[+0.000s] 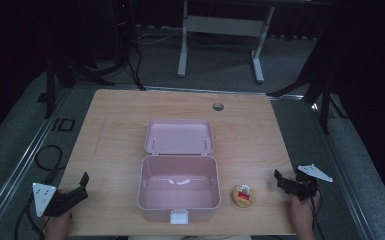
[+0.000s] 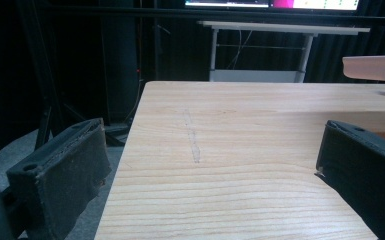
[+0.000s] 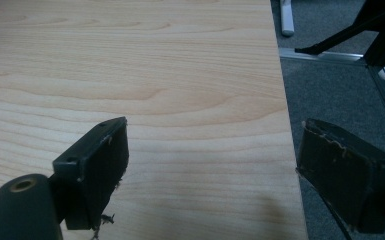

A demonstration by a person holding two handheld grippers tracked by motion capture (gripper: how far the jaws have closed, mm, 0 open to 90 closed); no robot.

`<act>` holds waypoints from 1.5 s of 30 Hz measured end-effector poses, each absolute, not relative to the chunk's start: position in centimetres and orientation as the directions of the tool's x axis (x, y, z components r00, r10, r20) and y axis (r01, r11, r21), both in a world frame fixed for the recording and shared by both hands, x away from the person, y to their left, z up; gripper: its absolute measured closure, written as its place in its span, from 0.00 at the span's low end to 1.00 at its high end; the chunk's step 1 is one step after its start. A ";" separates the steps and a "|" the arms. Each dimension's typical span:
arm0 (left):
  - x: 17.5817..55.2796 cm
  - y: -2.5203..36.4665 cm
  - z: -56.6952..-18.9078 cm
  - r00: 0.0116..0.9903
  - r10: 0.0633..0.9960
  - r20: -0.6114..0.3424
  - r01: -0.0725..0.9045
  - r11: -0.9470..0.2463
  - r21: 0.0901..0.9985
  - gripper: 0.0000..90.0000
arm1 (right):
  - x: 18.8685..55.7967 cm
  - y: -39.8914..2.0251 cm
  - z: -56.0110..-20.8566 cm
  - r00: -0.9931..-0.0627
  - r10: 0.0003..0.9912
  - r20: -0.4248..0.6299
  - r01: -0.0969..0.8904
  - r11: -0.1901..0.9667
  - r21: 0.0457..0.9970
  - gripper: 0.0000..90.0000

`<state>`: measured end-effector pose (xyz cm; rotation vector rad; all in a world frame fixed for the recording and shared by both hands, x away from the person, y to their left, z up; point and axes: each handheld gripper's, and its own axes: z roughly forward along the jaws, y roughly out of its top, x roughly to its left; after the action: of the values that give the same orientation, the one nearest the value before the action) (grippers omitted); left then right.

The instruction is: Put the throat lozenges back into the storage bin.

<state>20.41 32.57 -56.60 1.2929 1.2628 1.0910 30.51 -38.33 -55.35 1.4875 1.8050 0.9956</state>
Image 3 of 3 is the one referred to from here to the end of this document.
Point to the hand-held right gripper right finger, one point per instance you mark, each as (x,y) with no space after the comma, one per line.
(340,173)

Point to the white table leg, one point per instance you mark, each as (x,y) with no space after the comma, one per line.
(287,16)

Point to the silver metal floor rail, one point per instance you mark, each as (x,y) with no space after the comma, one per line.
(363,66)

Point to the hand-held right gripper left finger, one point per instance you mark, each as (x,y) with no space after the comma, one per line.
(93,173)

